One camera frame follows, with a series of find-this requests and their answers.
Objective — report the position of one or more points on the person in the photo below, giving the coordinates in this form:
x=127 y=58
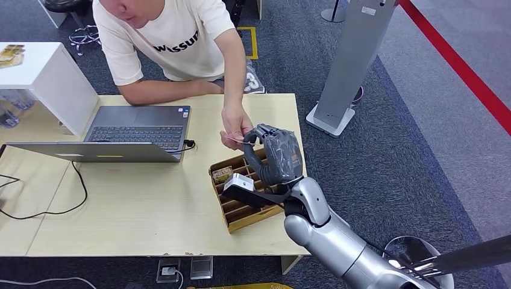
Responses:
x=171 y=44

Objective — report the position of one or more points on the dark round base with red rim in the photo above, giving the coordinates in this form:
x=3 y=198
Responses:
x=358 y=95

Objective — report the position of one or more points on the closed floor socket cover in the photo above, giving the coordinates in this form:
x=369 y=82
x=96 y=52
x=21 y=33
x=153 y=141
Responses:
x=201 y=267

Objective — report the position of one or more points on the chrome stanchion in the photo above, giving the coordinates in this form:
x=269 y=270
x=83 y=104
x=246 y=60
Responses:
x=459 y=259

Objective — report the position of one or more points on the yellow floor tape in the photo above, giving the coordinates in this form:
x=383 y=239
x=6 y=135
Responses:
x=254 y=44

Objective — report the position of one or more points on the white cabinet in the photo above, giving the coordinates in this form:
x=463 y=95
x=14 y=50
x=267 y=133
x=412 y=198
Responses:
x=60 y=83

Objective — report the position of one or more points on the person's left hand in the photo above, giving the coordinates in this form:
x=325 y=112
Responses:
x=235 y=123

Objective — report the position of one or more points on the wooden slotted card organizer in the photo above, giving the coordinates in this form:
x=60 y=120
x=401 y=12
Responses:
x=239 y=215

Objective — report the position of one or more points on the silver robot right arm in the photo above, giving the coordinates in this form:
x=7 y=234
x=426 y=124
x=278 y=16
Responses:
x=335 y=243

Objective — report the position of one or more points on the person's right forearm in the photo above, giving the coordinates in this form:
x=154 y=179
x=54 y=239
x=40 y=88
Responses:
x=167 y=91

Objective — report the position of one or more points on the black stool with chrome base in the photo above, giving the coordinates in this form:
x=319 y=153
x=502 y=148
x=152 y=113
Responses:
x=82 y=36

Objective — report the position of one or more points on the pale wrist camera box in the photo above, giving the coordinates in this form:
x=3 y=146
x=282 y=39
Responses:
x=239 y=182

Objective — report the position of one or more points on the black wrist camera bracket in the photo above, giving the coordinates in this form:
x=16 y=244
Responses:
x=255 y=198

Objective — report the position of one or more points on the black chair part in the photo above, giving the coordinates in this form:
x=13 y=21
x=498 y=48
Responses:
x=235 y=12

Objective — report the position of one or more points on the grey stanchion with round base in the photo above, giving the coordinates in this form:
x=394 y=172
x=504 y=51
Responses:
x=333 y=14

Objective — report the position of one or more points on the card stack in organizer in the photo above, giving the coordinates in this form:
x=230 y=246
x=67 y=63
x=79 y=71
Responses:
x=222 y=174

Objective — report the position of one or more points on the pale wooden table leg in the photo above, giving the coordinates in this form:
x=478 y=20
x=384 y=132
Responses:
x=290 y=263

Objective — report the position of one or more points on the grey kiosk pillar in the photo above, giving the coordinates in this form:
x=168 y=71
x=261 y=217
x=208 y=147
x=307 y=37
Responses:
x=351 y=60

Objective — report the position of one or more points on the person's left forearm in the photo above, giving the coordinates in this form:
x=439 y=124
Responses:
x=235 y=79

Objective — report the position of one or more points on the yellow object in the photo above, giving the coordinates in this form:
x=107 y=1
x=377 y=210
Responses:
x=247 y=286

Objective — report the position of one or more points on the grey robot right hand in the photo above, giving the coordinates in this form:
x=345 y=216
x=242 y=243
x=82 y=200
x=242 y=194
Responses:
x=281 y=159

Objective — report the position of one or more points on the grey laptop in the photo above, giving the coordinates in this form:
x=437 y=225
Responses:
x=135 y=133

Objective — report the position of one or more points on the thin card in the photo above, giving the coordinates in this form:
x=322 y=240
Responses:
x=235 y=140

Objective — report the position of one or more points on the yellow printed brochure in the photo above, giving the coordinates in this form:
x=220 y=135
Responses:
x=11 y=56

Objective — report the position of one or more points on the red barrier strip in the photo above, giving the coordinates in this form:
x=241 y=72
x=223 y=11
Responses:
x=459 y=65

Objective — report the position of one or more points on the open floor socket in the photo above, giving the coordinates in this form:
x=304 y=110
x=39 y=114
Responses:
x=167 y=265

